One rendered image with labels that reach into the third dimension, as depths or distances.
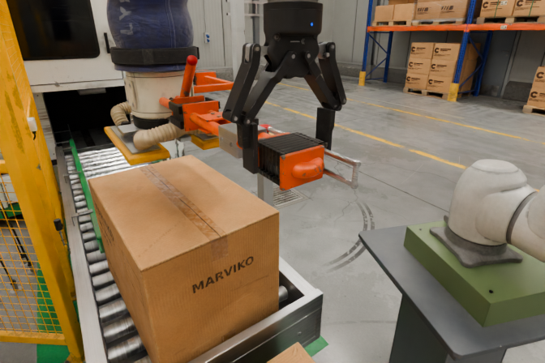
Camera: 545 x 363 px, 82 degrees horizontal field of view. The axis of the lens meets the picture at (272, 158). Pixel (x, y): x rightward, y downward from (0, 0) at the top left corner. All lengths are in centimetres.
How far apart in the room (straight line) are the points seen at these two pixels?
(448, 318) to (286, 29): 84
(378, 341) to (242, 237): 117
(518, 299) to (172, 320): 86
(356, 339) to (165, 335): 116
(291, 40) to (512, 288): 86
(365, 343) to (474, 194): 110
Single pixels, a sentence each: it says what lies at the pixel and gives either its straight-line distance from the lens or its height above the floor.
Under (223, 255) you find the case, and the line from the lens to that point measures 88.
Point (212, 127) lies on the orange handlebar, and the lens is 61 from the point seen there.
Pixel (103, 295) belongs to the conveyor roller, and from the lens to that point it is 140.
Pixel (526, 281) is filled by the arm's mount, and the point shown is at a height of 83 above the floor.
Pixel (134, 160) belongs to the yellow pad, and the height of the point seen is 115.
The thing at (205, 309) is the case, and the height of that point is 74.
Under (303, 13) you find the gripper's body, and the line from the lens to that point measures 41.
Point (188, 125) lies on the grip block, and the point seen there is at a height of 125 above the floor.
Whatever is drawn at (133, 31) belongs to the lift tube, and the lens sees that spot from 88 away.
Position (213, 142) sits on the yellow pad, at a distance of 89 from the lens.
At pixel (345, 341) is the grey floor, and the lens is 186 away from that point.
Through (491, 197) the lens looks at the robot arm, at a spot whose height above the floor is 104.
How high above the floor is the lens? 144
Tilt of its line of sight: 22 degrees down
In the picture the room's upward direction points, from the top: straight up
